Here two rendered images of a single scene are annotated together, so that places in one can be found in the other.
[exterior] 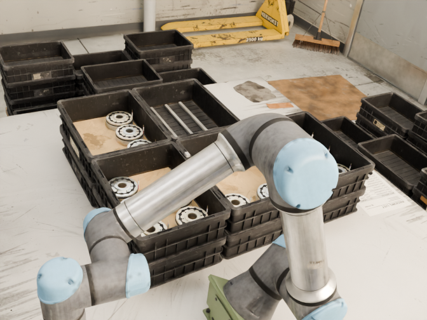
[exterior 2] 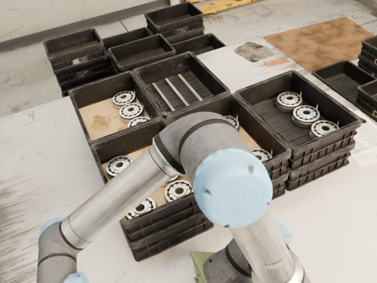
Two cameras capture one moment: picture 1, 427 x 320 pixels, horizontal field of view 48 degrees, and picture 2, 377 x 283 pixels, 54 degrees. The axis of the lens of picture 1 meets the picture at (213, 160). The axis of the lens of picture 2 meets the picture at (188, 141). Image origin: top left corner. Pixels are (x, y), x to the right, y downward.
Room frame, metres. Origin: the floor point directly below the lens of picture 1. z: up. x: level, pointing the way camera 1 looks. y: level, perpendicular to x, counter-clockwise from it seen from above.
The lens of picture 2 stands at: (0.33, -0.20, 1.81)
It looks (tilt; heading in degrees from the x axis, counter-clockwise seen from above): 43 degrees down; 14
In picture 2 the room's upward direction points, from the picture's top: 8 degrees counter-clockwise
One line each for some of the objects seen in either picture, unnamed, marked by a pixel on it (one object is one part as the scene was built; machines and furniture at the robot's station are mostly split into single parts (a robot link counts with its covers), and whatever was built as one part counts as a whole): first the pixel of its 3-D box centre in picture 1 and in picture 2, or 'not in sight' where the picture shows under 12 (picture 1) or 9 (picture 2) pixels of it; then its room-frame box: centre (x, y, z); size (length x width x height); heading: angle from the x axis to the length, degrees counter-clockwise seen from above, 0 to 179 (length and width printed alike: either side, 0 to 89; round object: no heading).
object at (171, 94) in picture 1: (184, 119); (180, 91); (1.63, 0.14, 0.87); 0.40 x 0.30 x 0.11; 34
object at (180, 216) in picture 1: (192, 218); (179, 192); (1.08, 0.04, 0.86); 0.10 x 0.10 x 0.01
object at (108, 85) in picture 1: (122, 106); (146, 77); (2.49, 0.59, 0.37); 0.40 x 0.30 x 0.45; 123
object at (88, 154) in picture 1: (112, 122); (113, 105); (1.46, 0.38, 0.92); 0.40 x 0.30 x 0.02; 34
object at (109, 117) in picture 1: (119, 118); (123, 97); (1.59, 0.39, 0.86); 0.10 x 0.10 x 0.01
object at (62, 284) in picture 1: (63, 290); not in sight; (0.53, 0.23, 1.16); 0.09 x 0.08 x 0.11; 116
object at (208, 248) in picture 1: (156, 224); (153, 195); (1.13, 0.16, 0.76); 0.40 x 0.30 x 0.12; 34
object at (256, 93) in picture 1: (253, 90); (252, 50); (2.27, -0.17, 0.71); 0.22 x 0.19 x 0.01; 33
